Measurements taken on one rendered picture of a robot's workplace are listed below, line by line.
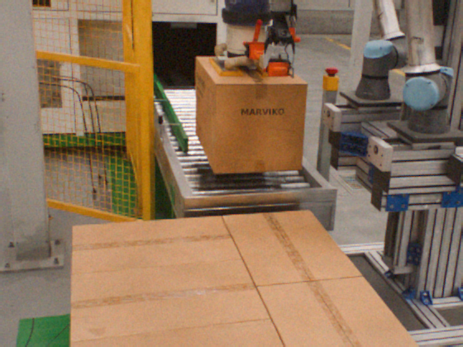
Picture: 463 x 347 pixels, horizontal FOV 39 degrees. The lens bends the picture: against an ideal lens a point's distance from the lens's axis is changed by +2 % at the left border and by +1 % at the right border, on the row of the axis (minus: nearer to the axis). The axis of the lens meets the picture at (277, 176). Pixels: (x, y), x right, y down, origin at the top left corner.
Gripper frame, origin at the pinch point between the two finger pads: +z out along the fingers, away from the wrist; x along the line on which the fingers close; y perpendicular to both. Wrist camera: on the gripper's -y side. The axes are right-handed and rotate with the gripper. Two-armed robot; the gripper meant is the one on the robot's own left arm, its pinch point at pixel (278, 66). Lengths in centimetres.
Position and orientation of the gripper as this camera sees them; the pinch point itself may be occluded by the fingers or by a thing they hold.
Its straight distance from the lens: 246.6
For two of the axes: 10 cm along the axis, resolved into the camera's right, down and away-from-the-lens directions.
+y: -2.4, -3.5, 9.1
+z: -0.5, 9.3, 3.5
